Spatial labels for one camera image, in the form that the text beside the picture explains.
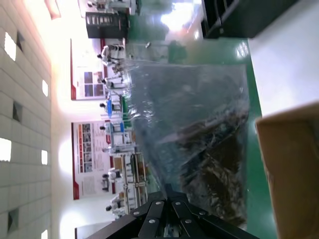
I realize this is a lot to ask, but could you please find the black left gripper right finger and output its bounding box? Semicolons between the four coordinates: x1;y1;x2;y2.
165;183;261;239

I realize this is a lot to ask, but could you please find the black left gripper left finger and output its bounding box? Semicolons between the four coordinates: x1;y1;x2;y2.
86;191;167;239

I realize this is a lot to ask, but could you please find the grey antistatic bubble bag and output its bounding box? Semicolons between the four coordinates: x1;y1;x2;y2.
126;59;251;231

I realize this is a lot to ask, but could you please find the brown cardboard box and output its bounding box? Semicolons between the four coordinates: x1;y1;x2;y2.
256;100;319;239

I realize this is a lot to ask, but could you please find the black slotted container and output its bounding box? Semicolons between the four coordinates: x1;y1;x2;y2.
202;0;304;40

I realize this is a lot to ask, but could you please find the white humanoid robot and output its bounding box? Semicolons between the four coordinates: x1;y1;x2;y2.
96;45;127;66
101;168;123;192
101;74;125;90
106;195;127;219

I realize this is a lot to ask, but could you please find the long conveyor rack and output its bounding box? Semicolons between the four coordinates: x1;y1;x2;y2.
112;152;149;216

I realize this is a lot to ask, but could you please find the workbench with blue green bins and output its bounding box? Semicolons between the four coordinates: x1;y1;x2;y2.
99;96;134;126

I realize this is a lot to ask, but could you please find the white frame workstation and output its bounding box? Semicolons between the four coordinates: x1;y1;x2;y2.
102;120;138;156

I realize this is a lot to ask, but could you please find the red-framed wall poster photo grid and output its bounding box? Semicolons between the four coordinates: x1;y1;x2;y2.
71;121;114;201

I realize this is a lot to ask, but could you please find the red-framed wall poster with map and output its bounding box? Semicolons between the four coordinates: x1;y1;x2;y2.
70;38;107;102

